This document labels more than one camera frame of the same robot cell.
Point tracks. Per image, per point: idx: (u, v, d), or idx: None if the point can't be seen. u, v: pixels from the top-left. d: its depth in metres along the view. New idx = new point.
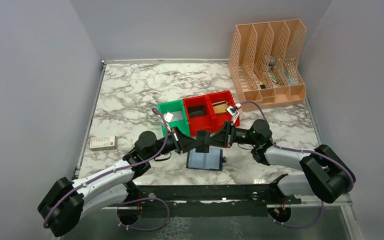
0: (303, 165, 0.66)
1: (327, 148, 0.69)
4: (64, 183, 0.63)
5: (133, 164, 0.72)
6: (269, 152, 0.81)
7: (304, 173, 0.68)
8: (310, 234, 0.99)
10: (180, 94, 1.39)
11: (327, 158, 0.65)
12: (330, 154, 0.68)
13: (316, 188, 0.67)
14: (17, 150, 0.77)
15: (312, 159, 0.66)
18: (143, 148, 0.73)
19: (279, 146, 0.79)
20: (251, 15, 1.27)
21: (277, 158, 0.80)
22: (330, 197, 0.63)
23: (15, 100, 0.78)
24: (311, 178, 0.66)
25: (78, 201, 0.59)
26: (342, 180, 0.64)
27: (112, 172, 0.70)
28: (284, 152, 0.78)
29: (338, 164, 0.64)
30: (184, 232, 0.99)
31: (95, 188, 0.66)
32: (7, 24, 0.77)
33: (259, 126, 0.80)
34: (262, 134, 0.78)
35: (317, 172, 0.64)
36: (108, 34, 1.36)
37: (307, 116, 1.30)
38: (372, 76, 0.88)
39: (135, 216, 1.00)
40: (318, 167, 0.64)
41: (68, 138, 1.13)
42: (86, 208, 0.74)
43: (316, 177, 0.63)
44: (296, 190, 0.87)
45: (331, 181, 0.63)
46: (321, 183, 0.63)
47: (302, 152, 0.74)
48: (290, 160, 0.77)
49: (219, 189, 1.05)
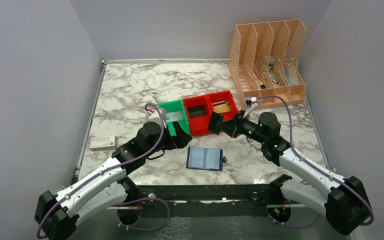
0: (330, 197, 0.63)
1: (357, 183, 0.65)
4: (47, 197, 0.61)
5: (123, 163, 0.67)
6: (285, 158, 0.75)
7: (327, 202, 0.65)
8: (310, 234, 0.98)
10: (180, 94, 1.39)
11: (359, 196, 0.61)
12: (360, 189, 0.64)
13: (332, 216, 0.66)
14: (16, 150, 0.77)
15: (342, 193, 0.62)
18: (147, 134, 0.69)
19: (300, 157, 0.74)
20: (251, 15, 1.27)
21: (293, 167, 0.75)
22: (344, 228, 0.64)
23: (15, 100, 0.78)
24: (334, 210, 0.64)
25: (63, 216, 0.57)
26: (361, 215, 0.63)
27: (99, 175, 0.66)
28: (306, 167, 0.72)
29: (367, 204, 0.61)
30: (184, 232, 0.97)
31: (81, 197, 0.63)
32: (6, 23, 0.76)
33: (268, 118, 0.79)
34: (269, 125, 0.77)
35: (345, 209, 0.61)
36: (108, 33, 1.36)
37: (307, 116, 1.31)
38: (372, 76, 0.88)
39: (135, 216, 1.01)
40: (345, 205, 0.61)
41: (68, 138, 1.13)
42: (83, 214, 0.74)
43: (342, 213, 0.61)
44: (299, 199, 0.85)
45: (351, 217, 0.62)
46: (344, 219, 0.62)
47: (331, 179, 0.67)
48: (310, 178, 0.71)
49: (219, 189, 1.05)
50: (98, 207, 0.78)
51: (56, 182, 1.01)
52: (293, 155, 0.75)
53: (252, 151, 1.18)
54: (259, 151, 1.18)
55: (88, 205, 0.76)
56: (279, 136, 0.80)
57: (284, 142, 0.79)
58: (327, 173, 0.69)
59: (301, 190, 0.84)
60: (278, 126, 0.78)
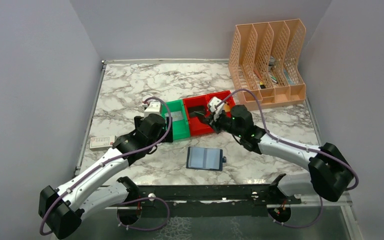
0: (310, 168, 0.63)
1: (333, 147, 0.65)
4: (49, 192, 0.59)
5: (127, 154, 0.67)
6: (263, 144, 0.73)
7: (310, 176, 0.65)
8: (310, 234, 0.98)
10: (180, 94, 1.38)
11: (336, 159, 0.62)
12: (337, 153, 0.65)
13: (320, 189, 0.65)
14: (16, 150, 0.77)
15: (320, 162, 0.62)
18: (154, 123, 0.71)
19: (277, 138, 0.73)
20: (250, 15, 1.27)
21: (272, 150, 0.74)
22: (334, 197, 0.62)
23: (15, 100, 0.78)
24: (318, 182, 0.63)
25: (67, 210, 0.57)
26: (345, 179, 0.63)
27: (100, 167, 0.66)
28: (285, 147, 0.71)
29: (346, 165, 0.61)
30: (184, 232, 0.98)
31: (83, 190, 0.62)
32: (7, 24, 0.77)
33: (238, 110, 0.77)
34: (241, 116, 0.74)
35: (326, 175, 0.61)
36: (108, 34, 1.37)
37: (307, 116, 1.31)
38: (372, 75, 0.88)
39: (135, 216, 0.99)
40: (326, 171, 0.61)
41: (68, 138, 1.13)
42: (88, 208, 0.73)
43: (326, 181, 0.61)
44: (297, 190, 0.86)
45: (336, 183, 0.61)
46: (330, 186, 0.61)
47: (308, 150, 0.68)
48: (289, 155, 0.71)
49: (219, 189, 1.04)
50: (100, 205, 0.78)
51: (56, 182, 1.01)
52: (270, 138, 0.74)
53: (252, 152, 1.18)
54: None
55: (91, 201, 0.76)
56: (254, 126, 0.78)
57: (261, 131, 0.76)
58: (302, 146, 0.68)
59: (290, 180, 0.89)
60: (250, 116, 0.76)
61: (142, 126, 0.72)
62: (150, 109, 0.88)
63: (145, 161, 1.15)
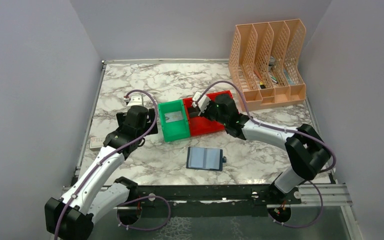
0: (288, 146, 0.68)
1: (309, 128, 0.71)
4: (53, 203, 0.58)
5: (120, 147, 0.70)
6: (247, 129, 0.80)
7: (288, 154, 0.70)
8: (310, 234, 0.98)
10: (180, 94, 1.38)
11: (310, 137, 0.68)
12: (312, 133, 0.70)
13: (297, 168, 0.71)
14: (16, 150, 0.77)
15: (297, 140, 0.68)
18: (138, 113, 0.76)
19: (259, 122, 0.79)
20: (250, 15, 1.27)
21: (256, 134, 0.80)
22: (310, 174, 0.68)
23: (15, 100, 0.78)
24: (295, 160, 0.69)
25: (78, 214, 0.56)
26: (321, 157, 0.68)
27: (98, 167, 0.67)
28: (265, 130, 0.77)
29: (320, 142, 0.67)
30: (184, 232, 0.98)
31: (88, 192, 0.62)
32: (7, 24, 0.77)
33: (221, 98, 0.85)
34: (224, 103, 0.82)
35: (302, 153, 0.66)
36: (108, 34, 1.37)
37: (307, 116, 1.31)
38: (372, 76, 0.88)
39: (135, 216, 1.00)
40: (302, 149, 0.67)
41: (69, 138, 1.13)
42: (96, 212, 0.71)
43: (301, 158, 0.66)
44: (290, 183, 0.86)
45: (311, 161, 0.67)
46: (306, 163, 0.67)
47: (286, 131, 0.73)
48: (271, 138, 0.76)
49: (219, 189, 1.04)
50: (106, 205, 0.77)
51: (56, 182, 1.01)
52: (253, 124, 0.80)
53: (252, 151, 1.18)
54: (259, 151, 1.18)
55: (98, 203, 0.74)
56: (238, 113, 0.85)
57: (246, 117, 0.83)
58: (281, 128, 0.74)
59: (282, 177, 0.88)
60: (233, 103, 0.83)
61: (128, 120, 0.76)
62: (133, 103, 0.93)
63: (145, 161, 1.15)
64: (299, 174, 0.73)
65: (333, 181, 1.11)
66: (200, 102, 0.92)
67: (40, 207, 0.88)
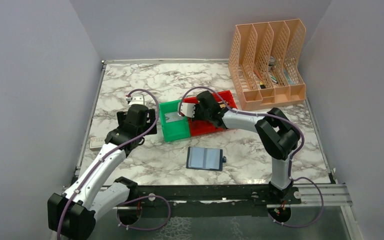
0: (258, 127, 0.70)
1: (278, 111, 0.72)
4: (57, 199, 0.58)
5: (122, 144, 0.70)
6: (226, 117, 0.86)
7: (259, 136, 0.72)
8: (310, 234, 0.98)
10: (180, 94, 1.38)
11: (279, 118, 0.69)
12: (281, 115, 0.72)
13: (269, 149, 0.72)
14: (16, 150, 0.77)
15: (266, 122, 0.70)
18: (139, 110, 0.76)
19: (235, 111, 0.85)
20: (250, 15, 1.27)
21: (234, 123, 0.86)
22: (281, 154, 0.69)
23: (15, 100, 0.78)
24: (266, 141, 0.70)
25: (81, 209, 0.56)
26: (291, 137, 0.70)
27: (101, 163, 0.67)
28: (241, 116, 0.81)
29: (289, 122, 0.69)
30: (184, 232, 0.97)
31: (91, 188, 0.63)
32: (6, 24, 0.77)
33: (201, 93, 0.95)
34: (203, 97, 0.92)
35: (270, 133, 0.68)
36: (107, 34, 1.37)
37: (307, 116, 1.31)
38: (372, 75, 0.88)
39: (135, 216, 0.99)
40: (270, 129, 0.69)
41: (68, 138, 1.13)
42: (97, 210, 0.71)
43: (269, 138, 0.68)
44: (280, 175, 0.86)
45: (281, 141, 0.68)
46: (275, 143, 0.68)
47: (257, 115, 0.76)
48: (247, 124, 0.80)
49: (219, 189, 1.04)
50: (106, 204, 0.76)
51: (56, 181, 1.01)
52: (231, 113, 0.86)
53: (252, 152, 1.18)
54: (259, 151, 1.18)
55: (99, 201, 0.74)
56: (220, 106, 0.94)
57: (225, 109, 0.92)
58: (253, 113, 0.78)
59: (274, 171, 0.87)
60: (211, 96, 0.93)
61: (129, 118, 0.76)
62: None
63: (145, 161, 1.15)
64: (272, 155, 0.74)
65: (333, 181, 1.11)
66: (184, 109, 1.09)
67: (39, 206, 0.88)
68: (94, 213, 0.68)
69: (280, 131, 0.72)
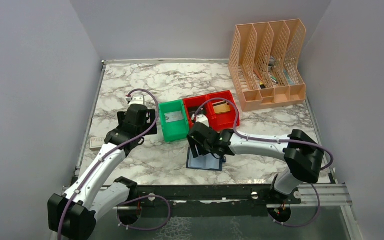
0: (287, 158, 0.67)
1: (300, 133, 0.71)
4: (56, 200, 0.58)
5: (122, 144, 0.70)
6: (235, 145, 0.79)
7: (288, 165, 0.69)
8: (310, 234, 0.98)
10: (180, 94, 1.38)
11: (307, 143, 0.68)
12: (304, 139, 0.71)
13: (299, 175, 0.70)
14: (16, 149, 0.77)
15: (294, 150, 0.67)
18: (138, 110, 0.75)
19: (246, 136, 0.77)
20: (250, 15, 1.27)
21: (244, 149, 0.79)
22: (313, 179, 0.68)
23: (15, 100, 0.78)
24: (297, 169, 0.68)
25: (82, 209, 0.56)
26: (318, 158, 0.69)
27: (100, 163, 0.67)
28: (256, 143, 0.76)
29: (315, 145, 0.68)
30: (184, 232, 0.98)
31: (91, 188, 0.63)
32: (6, 24, 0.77)
33: (191, 128, 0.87)
34: (195, 130, 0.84)
35: (302, 162, 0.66)
36: (108, 34, 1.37)
37: (307, 116, 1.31)
38: (371, 75, 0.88)
39: (135, 216, 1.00)
40: (301, 157, 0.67)
41: (68, 138, 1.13)
42: (97, 210, 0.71)
43: (302, 167, 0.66)
44: (286, 183, 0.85)
45: (312, 165, 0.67)
46: (308, 170, 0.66)
47: (279, 142, 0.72)
48: (264, 152, 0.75)
49: (219, 189, 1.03)
50: (107, 205, 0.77)
51: (56, 182, 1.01)
52: (240, 138, 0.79)
53: None
54: None
55: (100, 201, 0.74)
56: (216, 132, 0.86)
57: (227, 132, 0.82)
58: (273, 139, 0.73)
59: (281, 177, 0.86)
60: (203, 126, 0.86)
61: (128, 118, 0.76)
62: (134, 102, 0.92)
63: (145, 161, 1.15)
64: (300, 179, 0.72)
65: (333, 181, 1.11)
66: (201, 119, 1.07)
67: (39, 206, 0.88)
68: (95, 213, 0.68)
69: (305, 152, 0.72)
